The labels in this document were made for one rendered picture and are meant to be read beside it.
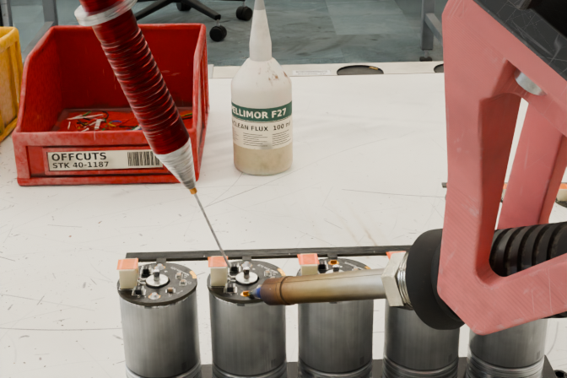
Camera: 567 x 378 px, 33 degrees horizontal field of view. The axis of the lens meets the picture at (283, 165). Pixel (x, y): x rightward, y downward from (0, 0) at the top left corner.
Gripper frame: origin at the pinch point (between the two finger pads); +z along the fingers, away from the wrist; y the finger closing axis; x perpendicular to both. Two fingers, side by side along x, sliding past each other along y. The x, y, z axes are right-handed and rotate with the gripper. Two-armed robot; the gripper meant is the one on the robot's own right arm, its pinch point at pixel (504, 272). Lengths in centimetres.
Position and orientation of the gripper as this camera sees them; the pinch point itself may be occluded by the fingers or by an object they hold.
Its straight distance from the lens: 22.6
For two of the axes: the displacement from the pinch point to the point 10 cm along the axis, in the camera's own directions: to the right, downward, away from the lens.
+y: -6.9, 2.9, -6.7
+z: -3.5, 6.8, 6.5
